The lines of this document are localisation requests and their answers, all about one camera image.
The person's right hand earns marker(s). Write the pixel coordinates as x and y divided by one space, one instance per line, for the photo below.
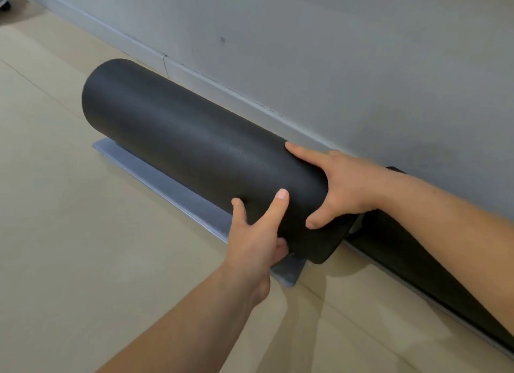
353 184

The person's left hand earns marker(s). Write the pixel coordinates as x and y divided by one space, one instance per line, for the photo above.
253 248

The blue-grey yoga mat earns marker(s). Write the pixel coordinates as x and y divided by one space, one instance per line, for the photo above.
180 135
401 256

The person's left forearm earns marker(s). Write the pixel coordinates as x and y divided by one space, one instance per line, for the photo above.
188 328

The person's right forearm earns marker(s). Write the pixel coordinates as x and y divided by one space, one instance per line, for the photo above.
453 232

